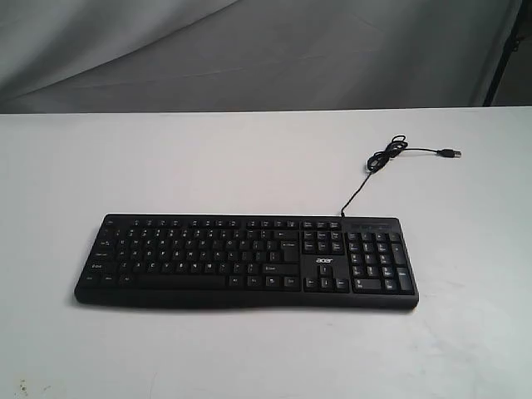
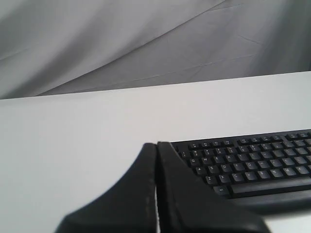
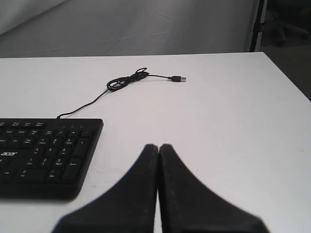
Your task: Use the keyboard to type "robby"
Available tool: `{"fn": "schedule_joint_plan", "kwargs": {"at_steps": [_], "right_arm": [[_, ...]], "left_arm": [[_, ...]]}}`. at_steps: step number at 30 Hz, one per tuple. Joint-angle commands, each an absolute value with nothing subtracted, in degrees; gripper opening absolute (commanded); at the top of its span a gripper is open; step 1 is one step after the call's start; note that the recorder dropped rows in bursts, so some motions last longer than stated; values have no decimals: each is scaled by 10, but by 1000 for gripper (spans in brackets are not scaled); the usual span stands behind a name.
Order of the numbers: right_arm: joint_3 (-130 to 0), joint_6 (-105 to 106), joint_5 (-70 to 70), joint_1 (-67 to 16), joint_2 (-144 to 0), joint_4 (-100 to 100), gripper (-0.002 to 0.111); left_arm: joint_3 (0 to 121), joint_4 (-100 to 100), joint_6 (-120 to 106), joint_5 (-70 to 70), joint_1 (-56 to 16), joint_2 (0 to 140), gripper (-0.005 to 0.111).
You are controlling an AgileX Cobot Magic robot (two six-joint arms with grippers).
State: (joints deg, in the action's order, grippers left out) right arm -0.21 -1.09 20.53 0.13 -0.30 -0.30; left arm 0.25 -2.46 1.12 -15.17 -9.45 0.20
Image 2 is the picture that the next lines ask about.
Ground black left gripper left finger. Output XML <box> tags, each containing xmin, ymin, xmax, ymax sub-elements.
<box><xmin>56</xmin><ymin>143</ymin><xmax>156</xmax><ymax>233</ymax></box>

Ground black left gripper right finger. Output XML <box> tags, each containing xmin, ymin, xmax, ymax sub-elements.
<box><xmin>157</xmin><ymin>142</ymin><xmax>267</xmax><ymax>233</ymax></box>

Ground black computer keyboard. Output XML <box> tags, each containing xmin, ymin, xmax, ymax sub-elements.
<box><xmin>172</xmin><ymin>129</ymin><xmax>311</xmax><ymax>214</ymax></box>

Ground grey backdrop cloth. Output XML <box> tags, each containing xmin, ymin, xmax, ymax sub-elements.
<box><xmin>0</xmin><ymin>0</ymin><xmax>311</xmax><ymax>99</ymax></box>

